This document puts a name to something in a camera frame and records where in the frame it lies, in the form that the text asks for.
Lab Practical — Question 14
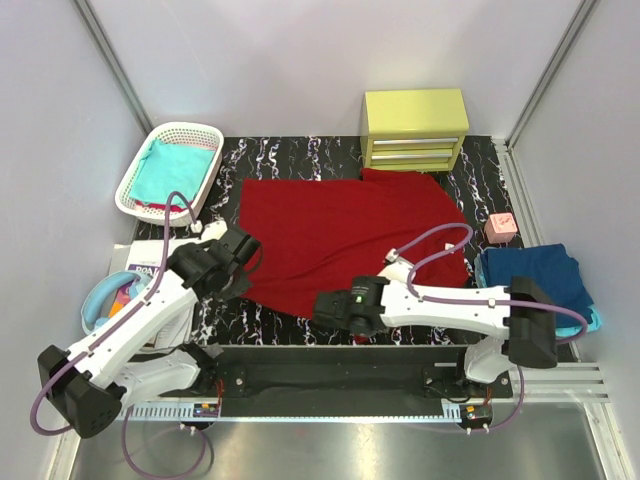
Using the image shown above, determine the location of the red t shirt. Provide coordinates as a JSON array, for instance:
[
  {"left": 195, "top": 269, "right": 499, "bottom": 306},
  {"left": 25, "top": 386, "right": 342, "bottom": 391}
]
[{"left": 239, "top": 169, "right": 466, "bottom": 345}]

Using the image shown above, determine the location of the white plastic laundry basket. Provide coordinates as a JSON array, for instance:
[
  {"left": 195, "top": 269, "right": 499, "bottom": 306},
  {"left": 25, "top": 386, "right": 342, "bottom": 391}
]
[{"left": 115, "top": 121, "right": 224, "bottom": 227}]

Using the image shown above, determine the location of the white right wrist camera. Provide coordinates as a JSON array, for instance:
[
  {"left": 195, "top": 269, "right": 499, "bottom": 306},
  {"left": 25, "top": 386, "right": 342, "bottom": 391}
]
[{"left": 378, "top": 257, "right": 414, "bottom": 283}]

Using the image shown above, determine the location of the pink cube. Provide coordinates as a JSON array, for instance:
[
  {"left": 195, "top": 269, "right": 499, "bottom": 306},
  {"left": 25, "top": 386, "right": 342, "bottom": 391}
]
[{"left": 484, "top": 212, "right": 518, "bottom": 244}]

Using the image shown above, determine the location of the pink folded shirt in basket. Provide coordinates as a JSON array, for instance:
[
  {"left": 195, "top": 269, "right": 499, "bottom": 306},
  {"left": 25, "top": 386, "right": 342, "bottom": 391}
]
[{"left": 134, "top": 200, "right": 188, "bottom": 213}]

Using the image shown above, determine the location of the light blue ring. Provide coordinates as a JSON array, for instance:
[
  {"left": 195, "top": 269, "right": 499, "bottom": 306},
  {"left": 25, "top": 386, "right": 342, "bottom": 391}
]
[{"left": 79, "top": 270, "right": 151, "bottom": 341}]

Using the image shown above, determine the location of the teal folded t shirt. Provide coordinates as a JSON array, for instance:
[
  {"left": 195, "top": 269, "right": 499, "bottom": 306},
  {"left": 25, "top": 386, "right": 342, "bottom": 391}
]
[{"left": 130, "top": 139, "right": 215, "bottom": 206}]

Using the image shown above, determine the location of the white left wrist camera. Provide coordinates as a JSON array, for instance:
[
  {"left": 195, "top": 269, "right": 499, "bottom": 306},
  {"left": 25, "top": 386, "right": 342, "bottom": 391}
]
[{"left": 199, "top": 220, "right": 228, "bottom": 241}]

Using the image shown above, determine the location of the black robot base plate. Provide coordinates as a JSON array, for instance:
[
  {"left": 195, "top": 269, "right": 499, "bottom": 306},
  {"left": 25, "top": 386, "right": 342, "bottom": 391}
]
[{"left": 157, "top": 343, "right": 516, "bottom": 418}]

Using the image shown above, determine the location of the light blue shirt under pile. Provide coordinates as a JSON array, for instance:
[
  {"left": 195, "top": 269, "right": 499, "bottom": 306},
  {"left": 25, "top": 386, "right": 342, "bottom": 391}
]
[{"left": 473, "top": 252, "right": 605, "bottom": 339}]

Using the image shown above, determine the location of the aluminium frame post left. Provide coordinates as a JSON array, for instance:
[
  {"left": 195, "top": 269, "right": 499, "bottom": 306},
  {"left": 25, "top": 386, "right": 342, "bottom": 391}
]
[{"left": 70, "top": 0, "right": 154, "bottom": 134}]

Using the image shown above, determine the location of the yellow green drawer cabinet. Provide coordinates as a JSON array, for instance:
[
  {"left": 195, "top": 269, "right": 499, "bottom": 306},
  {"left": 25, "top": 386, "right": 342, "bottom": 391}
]
[{"left": 361, "top": 89, "right": 469, "bottom": 172}]

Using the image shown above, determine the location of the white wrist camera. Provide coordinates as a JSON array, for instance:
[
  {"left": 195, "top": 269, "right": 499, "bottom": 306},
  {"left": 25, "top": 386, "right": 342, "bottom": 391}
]
[
  {"left": 199, "top": 220, "right": 228, "bottom": 241},
  {"left": 378, "top": 257, "right": 414, "bottom": 283}
]

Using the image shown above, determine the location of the aluminium frame post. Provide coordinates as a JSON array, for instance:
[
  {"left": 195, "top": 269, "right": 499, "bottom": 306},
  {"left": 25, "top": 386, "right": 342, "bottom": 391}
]
[
  {"left": 70, "top": 0, "right": 154, "bottom": 134},
  {"left": 505, "top": 0, "right": 600, "bottom": 151}
]

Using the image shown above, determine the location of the colourful Roald Dahl book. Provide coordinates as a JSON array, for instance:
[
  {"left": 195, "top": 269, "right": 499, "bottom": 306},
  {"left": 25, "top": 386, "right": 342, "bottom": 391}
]
[{"left": 107, "top": 264, "right": 158, "bottom": 318}]

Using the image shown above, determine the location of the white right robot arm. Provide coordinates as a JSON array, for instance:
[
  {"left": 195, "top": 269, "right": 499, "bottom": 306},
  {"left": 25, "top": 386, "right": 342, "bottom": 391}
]
[{"left": 312, "top": 261, "right": 558, "bottom": 397}]

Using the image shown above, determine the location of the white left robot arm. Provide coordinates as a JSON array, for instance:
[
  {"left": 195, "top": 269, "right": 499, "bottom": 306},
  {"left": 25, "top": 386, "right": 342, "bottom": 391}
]
[{"left": 30, "top": 222, "right": 262, "bottom": 439}]

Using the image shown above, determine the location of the aluminium frame post right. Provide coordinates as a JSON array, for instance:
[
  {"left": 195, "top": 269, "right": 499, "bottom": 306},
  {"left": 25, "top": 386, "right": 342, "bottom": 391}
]
[{"left": 505, "top": 0, "right": 600, "bottom": 151}]

